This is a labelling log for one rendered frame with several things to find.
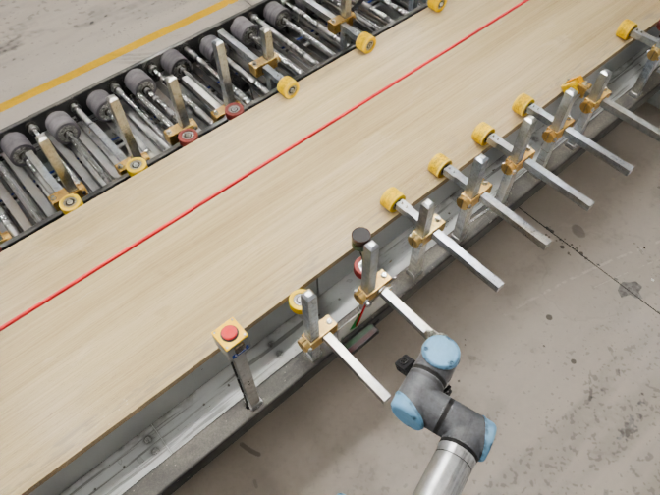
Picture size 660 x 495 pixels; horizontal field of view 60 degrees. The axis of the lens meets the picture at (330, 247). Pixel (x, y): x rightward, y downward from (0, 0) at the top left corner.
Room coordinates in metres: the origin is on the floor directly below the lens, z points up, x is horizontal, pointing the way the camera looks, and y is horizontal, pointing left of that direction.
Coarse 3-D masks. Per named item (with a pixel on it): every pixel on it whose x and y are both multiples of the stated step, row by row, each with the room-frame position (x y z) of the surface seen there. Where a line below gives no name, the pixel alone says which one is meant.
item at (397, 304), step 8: (384, 296) 0.95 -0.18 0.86; (392, 296) 0.95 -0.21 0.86; (392, 304) 0.93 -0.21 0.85; (400, 304) 0.92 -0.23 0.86; (400, 312) 0.90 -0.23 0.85; (408, 312) 0.89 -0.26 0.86; (408, 320) 0.87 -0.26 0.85; (416, 320) 0.86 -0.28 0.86; (416, 328) 0.84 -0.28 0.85; (424, 328) 0.83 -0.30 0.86; (424, 336) 0.81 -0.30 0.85
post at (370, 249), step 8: (368, 248) 0.97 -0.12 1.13; (376, 248) 0.97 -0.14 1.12; (368, 256) 0.96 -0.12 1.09; (376, 256) 0.97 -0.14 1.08; (368, 264) 0.96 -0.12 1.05; (376, 264) 0.97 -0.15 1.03; (368, 272) 0.96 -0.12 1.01; (376, 272) 0.98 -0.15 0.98; (368, 280) 0.96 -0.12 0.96; (368, 288) 0.96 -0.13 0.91; (360, 304) 0.98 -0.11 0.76
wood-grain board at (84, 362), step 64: (448, 0) 2.59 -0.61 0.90; (512, 0) 2.58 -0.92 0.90; (576, 0) 2.57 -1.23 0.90; (640, 0) 2.56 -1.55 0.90; (384, 64) 2.12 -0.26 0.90; (448, 64) 2.11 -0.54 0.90; (512, 64) 2.10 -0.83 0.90; (576, 64) 2.09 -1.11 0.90; (256, 128) 1.73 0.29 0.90; (384, 128) 1.71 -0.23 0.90; (448, 128) 1.71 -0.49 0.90; (512, 128) 1.70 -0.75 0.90; (128, 192) 1.39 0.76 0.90; (192, 192) 1.39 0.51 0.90; (256, 192) 1.38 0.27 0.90; (320, 192) 1.38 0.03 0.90; (0, 256) 1.12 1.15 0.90; (64, 256) 1.11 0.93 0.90; (128, 256) 1.11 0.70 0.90; (192, 256) 1.10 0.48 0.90; (256, 256) 1.10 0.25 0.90; (320, 256) 1.09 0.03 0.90; (0, 320) 0.87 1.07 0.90; (64, 320) 0.86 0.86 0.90; (128, 320) 0.86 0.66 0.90; (192, 320) 0.85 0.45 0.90; (256, 320) 0.85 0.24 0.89; (0, 384) 0.65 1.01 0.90; (64, 384) 0.65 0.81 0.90; (128, 384) 0.64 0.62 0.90; (0, 448) 0.46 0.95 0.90; (64, 448) 0.46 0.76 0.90
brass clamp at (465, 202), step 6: (480, 186) 1.34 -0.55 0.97; (486, 186) 1.34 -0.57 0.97; (462, 192) 1.31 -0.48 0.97; (480, 192) 1.31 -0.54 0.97; (462, 198) 1.28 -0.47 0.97; (468, 198) 1.28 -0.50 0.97; (474, 198) 1.28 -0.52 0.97; (462, 204) 1.27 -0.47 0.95; (468, 204) 1.27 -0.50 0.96; (474, 204) 1.29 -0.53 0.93
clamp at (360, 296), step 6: (378, 276) 1.03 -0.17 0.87; (378, 282) 1.00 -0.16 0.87; (384, 282) 1.00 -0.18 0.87; (360, 288) 0.98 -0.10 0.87; (378, 288) 0.98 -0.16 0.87; (354, 294) 0.97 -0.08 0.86; (360, 294) 0.96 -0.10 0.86; (366, 294) 0.96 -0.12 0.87; (372, 294) 0.96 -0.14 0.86; (360, 300) 0.94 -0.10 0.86
